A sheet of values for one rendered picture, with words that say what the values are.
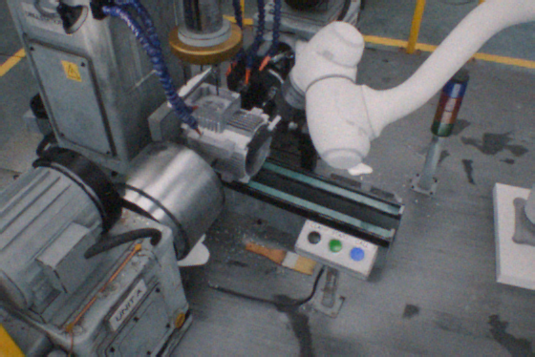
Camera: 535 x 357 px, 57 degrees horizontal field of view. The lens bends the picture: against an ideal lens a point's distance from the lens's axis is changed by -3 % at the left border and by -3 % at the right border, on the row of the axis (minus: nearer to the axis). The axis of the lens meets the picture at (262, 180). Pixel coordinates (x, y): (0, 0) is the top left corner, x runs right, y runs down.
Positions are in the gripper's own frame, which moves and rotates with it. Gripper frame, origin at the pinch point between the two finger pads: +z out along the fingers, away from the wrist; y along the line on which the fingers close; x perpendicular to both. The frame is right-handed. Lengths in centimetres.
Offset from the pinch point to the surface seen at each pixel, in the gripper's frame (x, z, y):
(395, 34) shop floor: 35, 108, -274
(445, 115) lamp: 35, -20, -33
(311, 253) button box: 24.2, -8.1, 22.5
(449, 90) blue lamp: 30, -27, -33
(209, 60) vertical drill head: -20.8, -12.4, 1.0
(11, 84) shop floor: -154, 216, -89
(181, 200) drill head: -5.0, 0.1, 27.7
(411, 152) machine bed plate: 44, 10, -50
